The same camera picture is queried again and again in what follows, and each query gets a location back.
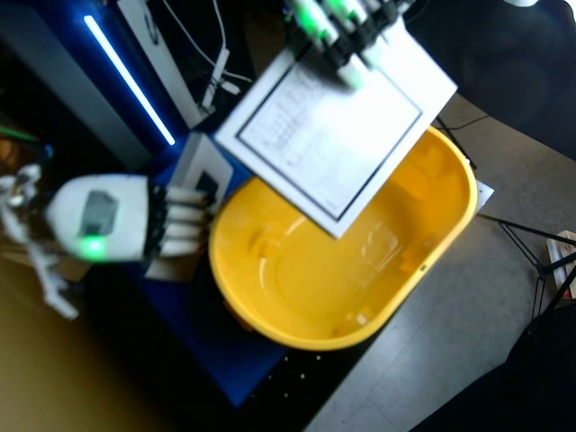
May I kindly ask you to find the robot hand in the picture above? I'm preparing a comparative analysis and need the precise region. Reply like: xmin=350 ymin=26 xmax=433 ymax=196
xmin=283 ymin=0 xmax=419 ymax=90
xmin=43 ymin=173 xmax=217 ymax=273

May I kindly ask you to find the blue and white box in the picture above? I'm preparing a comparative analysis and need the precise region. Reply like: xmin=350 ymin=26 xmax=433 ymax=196
xmin=213 ymin=20 xmax=460 ymax=240

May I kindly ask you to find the blue LED light strip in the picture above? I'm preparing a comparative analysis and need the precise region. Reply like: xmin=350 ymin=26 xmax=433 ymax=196
xmin=82 ymin=13 xmax=177 ymax=147

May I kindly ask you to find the blue mat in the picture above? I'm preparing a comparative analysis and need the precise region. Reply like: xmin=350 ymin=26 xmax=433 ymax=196
xmin=128 ymin=152 xmax=290 ymax=409

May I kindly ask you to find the white panel with logo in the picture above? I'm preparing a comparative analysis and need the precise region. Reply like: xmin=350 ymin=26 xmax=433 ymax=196
xmin=116 ymin=0 xmax=213 ymax=131

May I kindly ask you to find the yellow plastic tub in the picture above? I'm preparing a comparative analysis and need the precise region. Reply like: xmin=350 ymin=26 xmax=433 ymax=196
xmin=207 ymin=125 xmax=479 ymax=352

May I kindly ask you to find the white wooden item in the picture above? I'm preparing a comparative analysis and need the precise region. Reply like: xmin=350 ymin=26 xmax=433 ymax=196
xmin=544 ymin=229 xmax=576 ymax=302

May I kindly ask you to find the large black tripod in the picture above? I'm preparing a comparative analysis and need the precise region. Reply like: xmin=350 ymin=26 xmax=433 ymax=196
xmin=478 ymin=212 xmax=576 ymax=337

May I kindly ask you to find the black floor cable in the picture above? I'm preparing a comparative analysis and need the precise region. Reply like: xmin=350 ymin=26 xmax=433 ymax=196
xmin=433 ymin=113 xmax=491 ymax=133

